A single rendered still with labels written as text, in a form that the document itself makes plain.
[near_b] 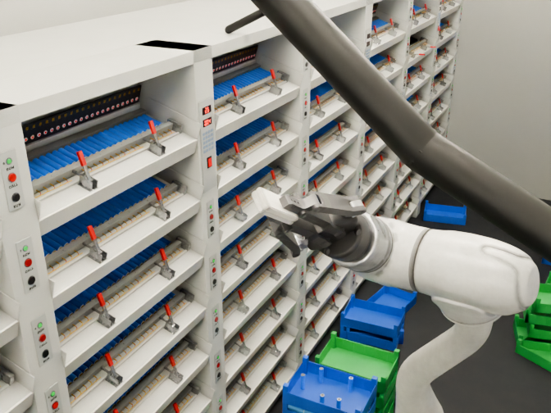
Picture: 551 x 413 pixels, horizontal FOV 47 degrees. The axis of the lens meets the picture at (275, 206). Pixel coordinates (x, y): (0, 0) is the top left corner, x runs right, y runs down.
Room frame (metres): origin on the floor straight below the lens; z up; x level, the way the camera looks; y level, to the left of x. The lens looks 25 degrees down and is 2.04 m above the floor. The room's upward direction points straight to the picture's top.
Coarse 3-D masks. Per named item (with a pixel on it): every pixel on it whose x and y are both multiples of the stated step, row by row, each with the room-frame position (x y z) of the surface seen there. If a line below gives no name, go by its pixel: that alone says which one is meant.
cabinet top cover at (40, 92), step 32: (192, 32) 2.04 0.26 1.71; (224, 32) 2.04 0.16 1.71; (256, 32) 2.05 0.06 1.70; (64, 64) 1.56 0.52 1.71; (96, 64) 1.56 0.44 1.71; (128, 64) 1.56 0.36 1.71; (160, 64) 1.60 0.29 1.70; (192, 64) 1.73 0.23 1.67; (0, 96) 1.26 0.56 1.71; (32, 96) 1.26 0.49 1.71; (64, 96) 1.30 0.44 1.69; (96, 96) 1.38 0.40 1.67; (0, 128) 1.15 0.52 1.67
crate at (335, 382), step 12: (300, 372) 1.96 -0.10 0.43; (312, 372) 1.98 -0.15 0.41; (324, 372) 1.96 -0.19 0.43; (336, 372) 1.94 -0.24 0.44; (288, 384) 1.82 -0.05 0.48; (312, 384) 1.91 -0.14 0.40; (324, 384) 1.91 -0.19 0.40; (336, 384) 1.91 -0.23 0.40; (360, 384) 1.89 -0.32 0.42; (372, 384) 1.86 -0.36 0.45; (288, 396) 1.81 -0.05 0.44; (300, 396) 1.79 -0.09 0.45; (312, 396) 1.85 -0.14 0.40; (336, 396) 1.85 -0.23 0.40; (348, 396) 1.85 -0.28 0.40; (360, 396) 1.85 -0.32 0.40; (372, 396) 1.82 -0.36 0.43; (312, 408) 1.77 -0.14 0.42; (324, 408) 1.75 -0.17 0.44; (336, 408) 1.73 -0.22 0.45; (348, 408) 1.78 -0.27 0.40; (360, 408) 1.70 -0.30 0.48
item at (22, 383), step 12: (0, 360) 1.15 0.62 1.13; (0, 372) 1.12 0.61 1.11; (12, 372) 1.13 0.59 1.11; (24, 372) 1.11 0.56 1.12; (0, 384) 1.11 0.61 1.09; (12, 384) 1.12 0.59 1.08; (24, 384) 1.12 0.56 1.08; (0, 396) 1.08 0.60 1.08; (12, 396) 1.09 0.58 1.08; (24, 396) 1.09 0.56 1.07; (0, 408) 1.05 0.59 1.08; (12, 408) 1.06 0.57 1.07; (24, 408) 1.09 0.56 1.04
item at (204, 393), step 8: (192, 384) 1.75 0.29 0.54; (200, 384) 1.75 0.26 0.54; (192, 392) 1.74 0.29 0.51; (200, 392) 1.75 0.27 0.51; (208, 392) 1.73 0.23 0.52; (184, 400) 1.71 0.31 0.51; (200, 400) 1.72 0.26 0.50; (208, 400) 1.73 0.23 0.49; (192, 408) 1.68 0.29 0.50; (200, 408) 1.68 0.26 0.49
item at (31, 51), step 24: (72, 24) 2.21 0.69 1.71; (96, 24) 2.21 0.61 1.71; (120, 24) 2.21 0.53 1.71; (144, 24) 2.21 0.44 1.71; (168, 24) 2.21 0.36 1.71; (192, 24) 2.21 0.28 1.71; (0, 48) 1.77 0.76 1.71; (24, 48) 1.77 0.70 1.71; (48, 48) 1.77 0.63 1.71; (72, 48) 1.77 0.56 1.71; (96, 48) 1.77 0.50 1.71; (240, 48) 2.36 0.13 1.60; (0, 72) 1.47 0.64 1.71; (24, 72) 1.47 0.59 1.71
